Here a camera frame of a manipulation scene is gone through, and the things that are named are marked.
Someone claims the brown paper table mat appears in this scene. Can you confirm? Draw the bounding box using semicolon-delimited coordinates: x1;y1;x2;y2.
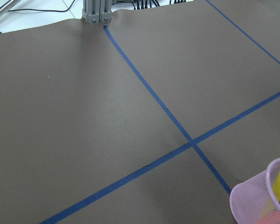
0;0;280;224

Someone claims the long grabber stick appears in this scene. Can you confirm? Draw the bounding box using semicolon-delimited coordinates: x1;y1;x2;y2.
0;0;21;17

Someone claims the aluminium frame post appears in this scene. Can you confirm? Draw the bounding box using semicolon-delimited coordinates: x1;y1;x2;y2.
82;0;112;24

